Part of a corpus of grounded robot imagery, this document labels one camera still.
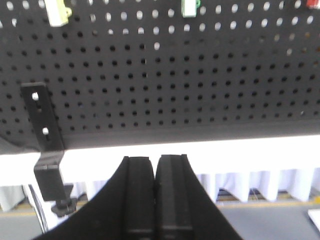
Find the white standing desk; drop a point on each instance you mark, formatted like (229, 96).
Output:
(286, 218)

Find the black left pegboard clamp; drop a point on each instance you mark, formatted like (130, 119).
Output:
(47, 171)

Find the red white toggle switch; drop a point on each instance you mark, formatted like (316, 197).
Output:
(313, 4)

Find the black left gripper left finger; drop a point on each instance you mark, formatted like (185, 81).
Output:
(123, 209)

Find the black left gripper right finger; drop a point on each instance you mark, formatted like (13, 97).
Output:
(183, 209)

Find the cream yellow toggle switch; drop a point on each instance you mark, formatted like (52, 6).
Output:
(57, 12)

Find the black perforated pegboard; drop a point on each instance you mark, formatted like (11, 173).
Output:
(127, 72)

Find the green white toggle switch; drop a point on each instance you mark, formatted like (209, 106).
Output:
(189, 8)

